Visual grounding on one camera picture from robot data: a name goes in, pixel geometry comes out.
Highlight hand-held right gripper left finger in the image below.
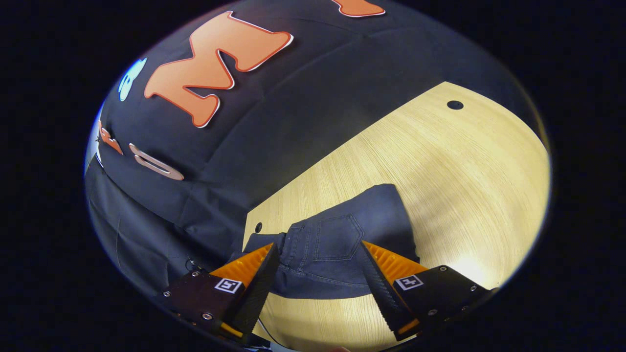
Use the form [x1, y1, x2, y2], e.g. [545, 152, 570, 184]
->
[156, 243, 280, 340]

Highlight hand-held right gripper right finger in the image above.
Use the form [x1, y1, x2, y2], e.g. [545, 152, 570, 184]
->
[361, 241, 492, 342]

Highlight dark blue jeans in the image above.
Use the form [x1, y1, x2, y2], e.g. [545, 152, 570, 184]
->
[230, 184, 420, 300]

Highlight black backdrop cloth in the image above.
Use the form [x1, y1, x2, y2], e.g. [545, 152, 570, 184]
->
[86, 0, 543, 294]

